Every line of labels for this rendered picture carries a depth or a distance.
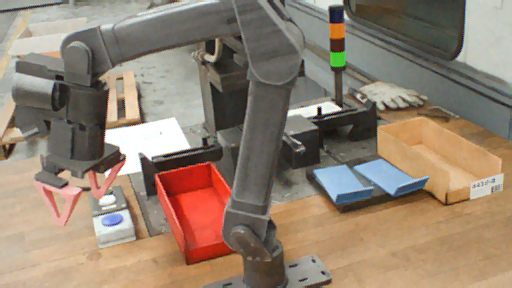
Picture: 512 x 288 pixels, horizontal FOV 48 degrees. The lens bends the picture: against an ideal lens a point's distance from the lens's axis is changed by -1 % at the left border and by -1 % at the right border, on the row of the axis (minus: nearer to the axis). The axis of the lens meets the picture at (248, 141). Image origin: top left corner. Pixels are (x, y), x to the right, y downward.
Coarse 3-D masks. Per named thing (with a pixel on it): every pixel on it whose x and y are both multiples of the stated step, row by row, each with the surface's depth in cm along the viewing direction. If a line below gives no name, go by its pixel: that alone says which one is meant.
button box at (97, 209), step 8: (40, 160) 140; (88, 192) 117; (120, 192) 116; (96, 200) 114; (120, 200) 113; (96, 208) 111; (104, 208) 110; (112, 208) 110; (120, 208) 110; (128, 208) 111
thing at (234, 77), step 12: (240, 36) 123; (240, 48) 117; (228, 60) 121; (240, 60) 115; (216, 72) 113; (228, 72) 113; (240, 72) 113; (300, 72) 117; (216, 84) 115; (228, 84) 113; (240, 84) 114
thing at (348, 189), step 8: (328, 168) 119; (336, 168) 118; (344, 168) 118; (320, 176) 116; (328, 176) 116; (344, 176) 115; (352, 176) 115; (328, 184) 112; (336, 184) 112; (344, 184) 112; (352, 184) 112; (360, 184) 111; (328, 192) 110; (336, 192) 109; (344, 192) 104; (352, 192) 104; (360, 192) 105; (368, 192) 106; (336, 200) 106; (344, 200) 106; (352, 200) 107
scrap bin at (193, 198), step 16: (160, 176) 116; (176, 176) 117; (192, 176) 118; (208, 176) 119; (160, 192) 111; (176, 192) 118; (192, 192) 118; (208, 192) 118; (224, 192) 110; (176, 208) 113; (192, 208) 112; (208, 208) 112; (224, 208) 111; (176, 224) 97; (192, 224) 107; (208, 224) 106; (176, 240) 102; (192, 240) 102; (208, 240) 101; (192, 256) 96; (208, 256) 97
